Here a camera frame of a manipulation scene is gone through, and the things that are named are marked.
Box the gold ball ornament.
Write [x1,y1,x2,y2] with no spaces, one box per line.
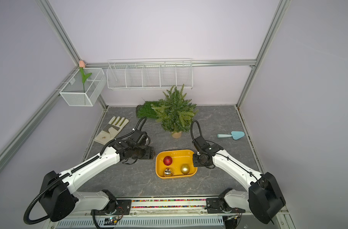
[180,164,190,175]

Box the red ribbed ball ornament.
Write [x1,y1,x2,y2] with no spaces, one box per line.
[163,156,173,166]

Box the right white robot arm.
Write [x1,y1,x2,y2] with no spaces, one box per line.
[191,134,286,224]

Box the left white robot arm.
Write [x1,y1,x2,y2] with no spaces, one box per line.
[23,129,154,225]

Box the small green christmas tree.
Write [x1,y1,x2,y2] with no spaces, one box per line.
[151,86,198,138]

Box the yellow plastic tray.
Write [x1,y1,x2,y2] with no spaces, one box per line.
[155,149,198,179]

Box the cream and green work glove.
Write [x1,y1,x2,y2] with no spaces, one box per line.
[94,116,129,145]

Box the teal garden trowel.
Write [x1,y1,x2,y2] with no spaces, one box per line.
[217,131,245,140]

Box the silver ball ornament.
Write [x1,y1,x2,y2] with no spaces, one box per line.
[163,168,173,177]

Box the green artificial grass mat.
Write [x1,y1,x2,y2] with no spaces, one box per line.
[136,101,160,119]

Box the small white mesh basket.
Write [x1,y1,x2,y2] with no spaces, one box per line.
[59,68,107,107]

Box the pink artificial tulip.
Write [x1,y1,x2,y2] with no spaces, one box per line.
[79,60,92,93]

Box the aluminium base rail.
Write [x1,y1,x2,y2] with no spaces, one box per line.
[43,190,285,229]

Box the long white wire basket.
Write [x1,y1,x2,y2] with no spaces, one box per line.
[107,58,194,90]

